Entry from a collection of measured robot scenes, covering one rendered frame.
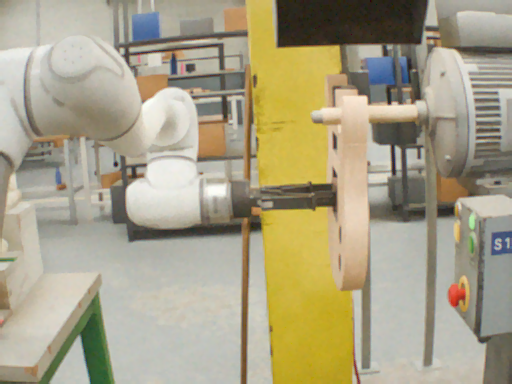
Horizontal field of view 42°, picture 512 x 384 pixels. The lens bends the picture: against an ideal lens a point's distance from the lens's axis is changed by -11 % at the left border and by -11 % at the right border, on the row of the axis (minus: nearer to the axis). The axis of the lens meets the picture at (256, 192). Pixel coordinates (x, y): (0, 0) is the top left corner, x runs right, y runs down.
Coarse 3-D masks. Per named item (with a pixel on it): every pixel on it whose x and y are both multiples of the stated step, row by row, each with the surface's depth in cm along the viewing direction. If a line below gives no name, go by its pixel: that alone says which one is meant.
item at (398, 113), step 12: (324, 108) 133; (336, 108) 132; (372, 108) 132; (384, 108) 132; (396, 108) 132; (408, 108) 132; (324, 120) 132; (336, 120) 132; (372, 120) 132; (384, 120) 132; (396, 120) 132; (408, 120) 132
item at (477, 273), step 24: (480, 216) 102; (504, 216) 101; (456, 240) 115; (480, 240) 102; (504, 240) 101; (456, 264) 116; (480, 264) 102; (504, 264) 102; (480, 288) 103; (504, 288) 103; (480, 312) 103; (504, 312) 103; (480, 336) 104
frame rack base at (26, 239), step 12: (24, 204) 153; (12, 216) 142; (24, 216) 146; (12, 228) 142; (24, 228) 146; (36, 228) 156; (12, 240) 142; (24, 240) 145; (36, 240) 155; (24, 252) 144; (36, 252) 154; (36, 264) 153; (36, 276) 151
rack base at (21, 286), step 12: (12, 252) 142; (0, 264) 131; (12, 264) 134; (24, 264) 143; (0, 276) 127; (12, 276) 132; (24, 276) 141; (0, 288) 128; (12, 288) 131; (24, 288) 140; (0, 300) 128; (12, 300) 130; (12, 312) 129
